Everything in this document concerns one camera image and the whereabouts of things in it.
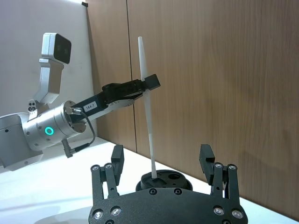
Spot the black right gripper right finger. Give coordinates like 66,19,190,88
199,144,241,204

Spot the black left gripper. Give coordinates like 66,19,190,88
68,74,162,124

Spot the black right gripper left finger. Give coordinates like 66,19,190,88
90,144,125,202

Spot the long white plastic blade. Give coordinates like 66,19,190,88
137,36,158,183

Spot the black round base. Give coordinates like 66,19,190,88
135,169,193,192

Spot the thin dark gripper cable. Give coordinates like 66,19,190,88
61,106,95,159

